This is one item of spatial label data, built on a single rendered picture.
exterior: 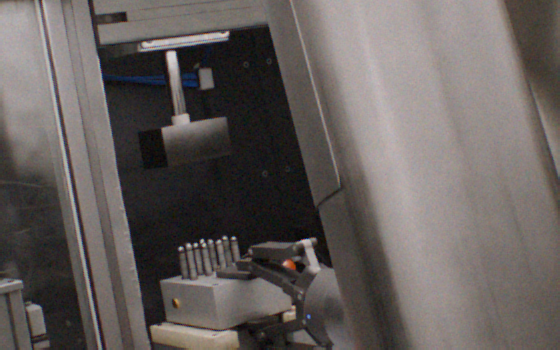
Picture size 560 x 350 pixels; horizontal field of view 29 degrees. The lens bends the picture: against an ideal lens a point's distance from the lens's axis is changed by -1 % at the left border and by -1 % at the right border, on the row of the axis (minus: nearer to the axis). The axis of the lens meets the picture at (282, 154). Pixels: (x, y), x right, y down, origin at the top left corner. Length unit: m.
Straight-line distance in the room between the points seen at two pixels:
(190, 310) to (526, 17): 0.64
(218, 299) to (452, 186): 0.79
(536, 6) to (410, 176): 0.31
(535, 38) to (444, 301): 0.36
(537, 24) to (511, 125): 0.30
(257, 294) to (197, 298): 0.07
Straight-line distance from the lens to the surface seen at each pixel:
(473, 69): 0.43
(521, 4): 0.70
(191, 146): 1.24
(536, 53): 0.75
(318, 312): 1.04
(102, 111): 0.99
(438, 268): 0.41
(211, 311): 1.19
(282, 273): 1.14
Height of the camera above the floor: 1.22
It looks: 3 degrees down
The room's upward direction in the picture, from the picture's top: 10 degrees counter-clockwise
